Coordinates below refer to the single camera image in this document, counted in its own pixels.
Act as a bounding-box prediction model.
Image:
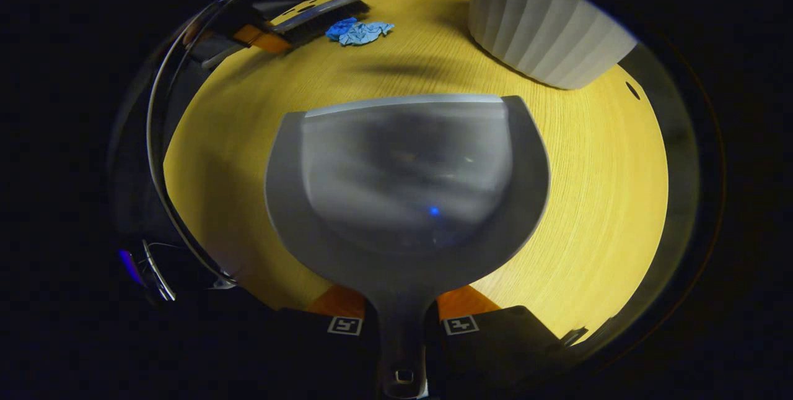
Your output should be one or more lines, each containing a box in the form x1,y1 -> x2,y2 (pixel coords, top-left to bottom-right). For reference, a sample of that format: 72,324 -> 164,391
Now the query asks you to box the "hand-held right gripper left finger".
248,284 -> 380,398

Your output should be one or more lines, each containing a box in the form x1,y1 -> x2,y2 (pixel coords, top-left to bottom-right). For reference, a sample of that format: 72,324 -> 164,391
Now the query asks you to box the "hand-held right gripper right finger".
426,285 -> 566,398

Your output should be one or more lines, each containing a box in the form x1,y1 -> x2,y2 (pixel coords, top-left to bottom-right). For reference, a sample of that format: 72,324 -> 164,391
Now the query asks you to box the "small grey broom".
201,0 -> 370,69

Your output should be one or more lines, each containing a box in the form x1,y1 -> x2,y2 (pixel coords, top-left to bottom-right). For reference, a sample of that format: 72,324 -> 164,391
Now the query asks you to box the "dark blue paper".
325,17 -> 359,41

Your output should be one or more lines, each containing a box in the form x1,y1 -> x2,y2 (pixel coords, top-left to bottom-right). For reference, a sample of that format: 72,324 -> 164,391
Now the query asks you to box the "light blue paper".
339,21 -> 395,46

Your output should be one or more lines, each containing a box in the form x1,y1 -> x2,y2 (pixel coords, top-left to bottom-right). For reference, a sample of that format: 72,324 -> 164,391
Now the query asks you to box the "grey dustpan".
265,94 -> 551,399

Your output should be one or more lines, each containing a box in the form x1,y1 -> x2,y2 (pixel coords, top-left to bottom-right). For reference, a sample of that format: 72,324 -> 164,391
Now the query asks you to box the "grey cable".
146,0 -> 239,286

